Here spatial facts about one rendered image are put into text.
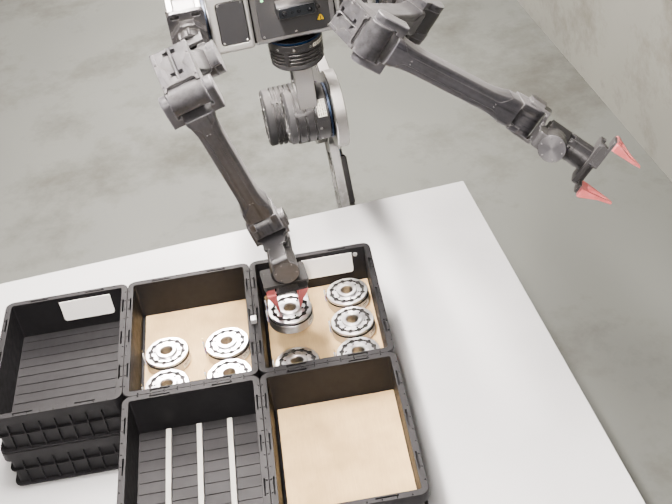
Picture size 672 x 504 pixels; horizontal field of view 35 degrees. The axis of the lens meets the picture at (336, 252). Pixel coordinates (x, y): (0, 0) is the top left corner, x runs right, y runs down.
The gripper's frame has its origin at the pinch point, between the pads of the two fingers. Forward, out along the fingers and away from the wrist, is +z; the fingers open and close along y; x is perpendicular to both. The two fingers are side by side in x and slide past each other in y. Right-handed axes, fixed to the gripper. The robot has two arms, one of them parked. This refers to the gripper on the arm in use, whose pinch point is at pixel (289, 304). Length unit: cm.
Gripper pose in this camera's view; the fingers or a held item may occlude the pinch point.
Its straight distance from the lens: 247.6
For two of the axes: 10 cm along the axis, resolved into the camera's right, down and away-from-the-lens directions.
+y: 9.7, -2.2, 1.2
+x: -2.3, -5.8, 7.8
